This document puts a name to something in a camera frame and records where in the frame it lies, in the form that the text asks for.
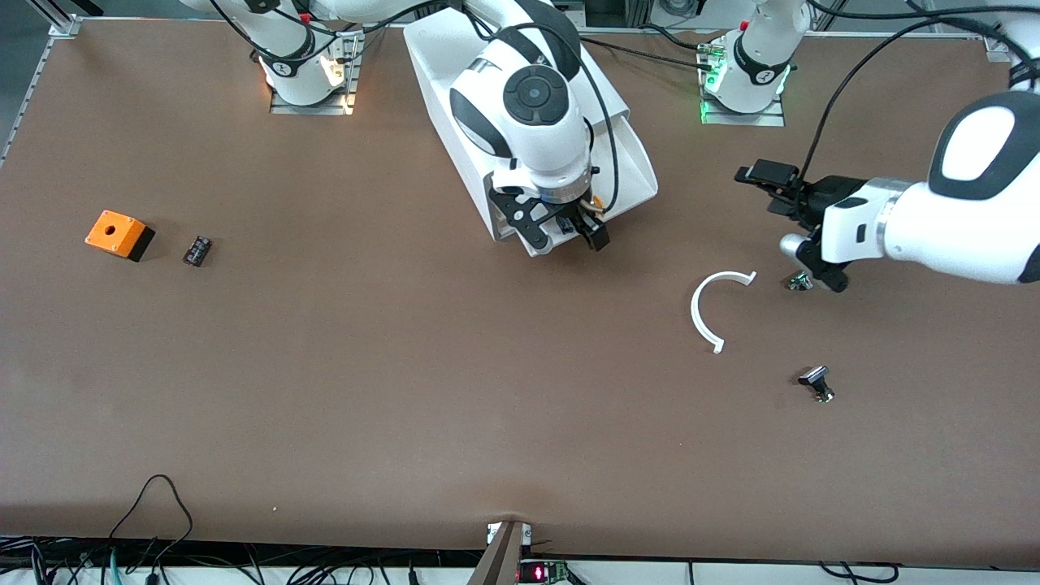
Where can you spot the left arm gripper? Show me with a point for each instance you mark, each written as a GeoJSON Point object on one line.
{"type": "Point", "coordinates": [827, 196]}

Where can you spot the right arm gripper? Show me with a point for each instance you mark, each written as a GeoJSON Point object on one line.
{"type": "Point", "coordinates": [582, 219]}

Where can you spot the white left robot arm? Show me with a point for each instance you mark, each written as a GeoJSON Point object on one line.
{"type": "Point", "coordinates": [975, 211]}

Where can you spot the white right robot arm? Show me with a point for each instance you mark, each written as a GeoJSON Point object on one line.
{"type": "Point", "coordinates": [532, 130]}

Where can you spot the metal T-shaped fitting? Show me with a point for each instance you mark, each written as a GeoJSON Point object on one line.
{"type": "Point", "coordinates": [814, 376]}

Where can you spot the red LED circuit board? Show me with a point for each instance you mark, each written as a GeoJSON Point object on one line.
{"type": "Point", "coordinates": [540, 573]}

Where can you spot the small black terminal block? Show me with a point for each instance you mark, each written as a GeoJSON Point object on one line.
{"type": "Point", "coordinates": [197, 251]}

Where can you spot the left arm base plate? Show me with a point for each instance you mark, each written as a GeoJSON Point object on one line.
{"type": "Point", "coordinates": [743, 119]}

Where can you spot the aluminium frame corner bracket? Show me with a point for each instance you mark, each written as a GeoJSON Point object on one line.
{"type": "Point", "coordinates": [61, 23]}
{"type": "Point", "coordinates": [998, 50]}

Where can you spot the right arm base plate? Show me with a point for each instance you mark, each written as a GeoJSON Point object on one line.
{"type": "Point", "coordinates": [313, 108]}

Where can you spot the brown camera stand post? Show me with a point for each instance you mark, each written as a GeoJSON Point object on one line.
{"type": "Point", "coordinates": [500, 561]}

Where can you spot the orange button enclosure box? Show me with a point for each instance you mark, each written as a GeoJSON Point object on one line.
{"type": "Point", "coordinates": [114, 236]}

